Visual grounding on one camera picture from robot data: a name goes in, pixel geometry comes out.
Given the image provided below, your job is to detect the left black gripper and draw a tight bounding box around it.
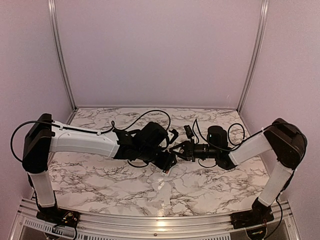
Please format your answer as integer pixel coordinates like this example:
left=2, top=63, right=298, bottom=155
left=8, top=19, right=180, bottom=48
left=139, top=145, right=178, bottom=170

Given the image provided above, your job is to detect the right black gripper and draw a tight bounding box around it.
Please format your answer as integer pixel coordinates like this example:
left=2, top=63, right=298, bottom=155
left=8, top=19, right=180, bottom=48
left=169, top=139, right=219, bottom=162

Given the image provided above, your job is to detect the white remote control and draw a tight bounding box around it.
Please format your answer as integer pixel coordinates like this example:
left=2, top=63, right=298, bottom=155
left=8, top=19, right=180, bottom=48
left=161, top=167, right=173, bottom=177

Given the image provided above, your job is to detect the white battery cover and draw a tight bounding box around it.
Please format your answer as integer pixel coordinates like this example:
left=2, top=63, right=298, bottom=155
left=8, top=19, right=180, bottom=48
left=163, top=191, right=171, bottom=205

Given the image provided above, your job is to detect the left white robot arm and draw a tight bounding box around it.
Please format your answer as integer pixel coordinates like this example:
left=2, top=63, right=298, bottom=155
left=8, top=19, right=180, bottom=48
left=10, top=113, right=179, bottom=223

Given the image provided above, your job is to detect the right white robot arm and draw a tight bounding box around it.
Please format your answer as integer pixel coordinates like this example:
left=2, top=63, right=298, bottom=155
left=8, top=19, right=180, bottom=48
left=169, top=118, right=308, bottom=224

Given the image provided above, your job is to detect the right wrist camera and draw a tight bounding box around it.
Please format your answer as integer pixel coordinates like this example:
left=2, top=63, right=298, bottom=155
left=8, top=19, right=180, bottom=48
left=183, top=125, right=195, bottom=140

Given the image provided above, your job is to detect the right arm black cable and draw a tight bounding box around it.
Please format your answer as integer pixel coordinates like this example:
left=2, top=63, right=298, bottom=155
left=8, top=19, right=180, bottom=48
left=192, top=117, right=247, bottom=169

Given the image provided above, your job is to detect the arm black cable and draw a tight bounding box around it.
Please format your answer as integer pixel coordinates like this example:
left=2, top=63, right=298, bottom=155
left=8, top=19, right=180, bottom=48
left=192, top=117, right=247, bottom=169
left=9, top=109, right=172, bottom=168

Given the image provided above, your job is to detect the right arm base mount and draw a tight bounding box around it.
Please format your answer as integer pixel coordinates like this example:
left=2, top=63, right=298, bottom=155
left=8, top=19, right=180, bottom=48
left=230, top=210, right=275, bottom=229

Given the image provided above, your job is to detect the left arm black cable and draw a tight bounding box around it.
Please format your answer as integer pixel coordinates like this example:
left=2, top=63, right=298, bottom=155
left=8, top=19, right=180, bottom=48
left=9, top=109, right=172, bottom=168

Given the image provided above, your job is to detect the aluminium front rail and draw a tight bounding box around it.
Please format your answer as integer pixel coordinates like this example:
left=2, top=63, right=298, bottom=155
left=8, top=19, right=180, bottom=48
left=9, top=199, right=301, bottom=240

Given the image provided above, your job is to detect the left aluminium corner post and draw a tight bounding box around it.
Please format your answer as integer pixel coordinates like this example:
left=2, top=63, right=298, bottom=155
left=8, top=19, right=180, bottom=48
left=47, top=0, right=77, bottom=111

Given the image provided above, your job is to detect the aluminium corner post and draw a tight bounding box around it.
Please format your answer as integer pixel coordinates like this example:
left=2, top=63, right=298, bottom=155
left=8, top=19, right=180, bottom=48
left=236, top=0, right=270, bottom=114
left=47, top=0, right=77, bottom=111

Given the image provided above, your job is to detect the right aluminium corner post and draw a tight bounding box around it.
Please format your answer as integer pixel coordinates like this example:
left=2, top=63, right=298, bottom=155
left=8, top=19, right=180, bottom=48
left=236, top=0, right=270, bottom=114

